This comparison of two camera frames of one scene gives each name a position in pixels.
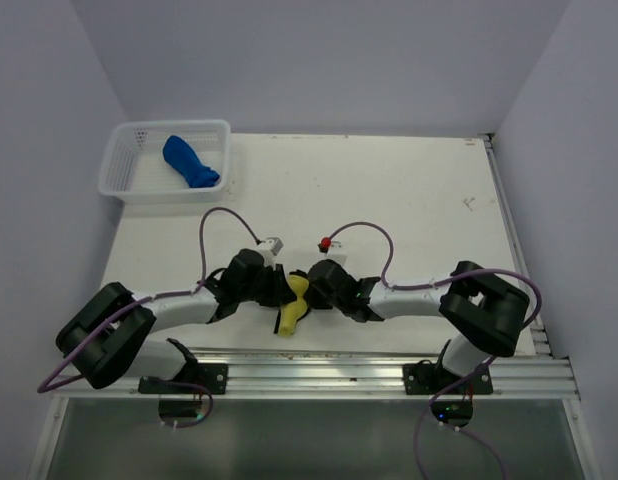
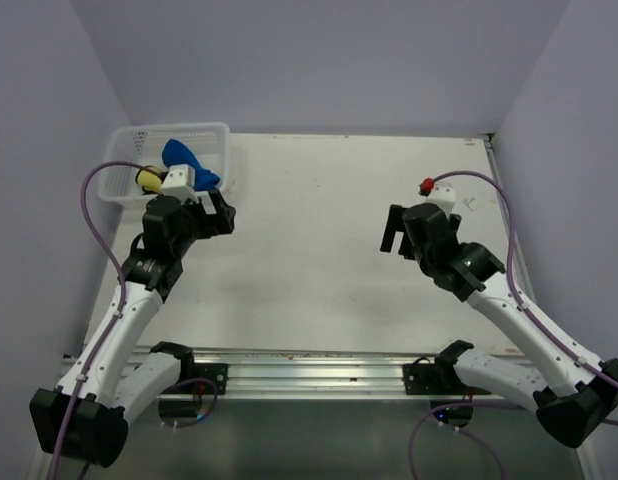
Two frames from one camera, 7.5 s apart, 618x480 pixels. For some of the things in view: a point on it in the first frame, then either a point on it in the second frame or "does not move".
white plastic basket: (136, 171) does not move
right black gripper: (313, 300) → (395, 223)
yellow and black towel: (292, 311) → (150, 182)
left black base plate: (193, 379) does not move
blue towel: (182, 157) does not move
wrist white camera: (269, 248) → (179, 183)
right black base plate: (426, 377) does not move
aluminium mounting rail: (348, 373) does not move
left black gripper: (281, 291) → (219, 222)
